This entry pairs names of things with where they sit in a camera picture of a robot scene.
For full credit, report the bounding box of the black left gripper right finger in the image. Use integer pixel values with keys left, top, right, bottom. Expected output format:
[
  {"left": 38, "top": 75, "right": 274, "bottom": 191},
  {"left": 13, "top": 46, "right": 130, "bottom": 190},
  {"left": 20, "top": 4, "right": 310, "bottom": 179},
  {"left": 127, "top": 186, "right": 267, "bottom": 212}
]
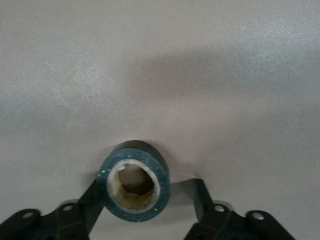
[{"left": 184, "top": 178, "right": 299, "bottom": 240}]

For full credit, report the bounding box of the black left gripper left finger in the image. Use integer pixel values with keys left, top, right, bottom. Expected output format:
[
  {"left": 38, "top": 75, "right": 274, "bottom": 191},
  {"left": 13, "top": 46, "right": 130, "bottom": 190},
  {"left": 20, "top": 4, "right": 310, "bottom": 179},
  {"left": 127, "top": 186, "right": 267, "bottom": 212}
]
[{"left": 0, "top": 174, "right": 107, "bottom": 240}]

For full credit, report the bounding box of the black tape roll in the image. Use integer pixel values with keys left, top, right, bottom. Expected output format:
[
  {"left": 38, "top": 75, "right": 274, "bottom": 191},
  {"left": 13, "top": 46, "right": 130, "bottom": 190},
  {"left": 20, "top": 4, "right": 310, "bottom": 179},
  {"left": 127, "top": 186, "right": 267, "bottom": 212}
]
[{"left": 97, "top": 139, "right": 172, "bottom": 223}]

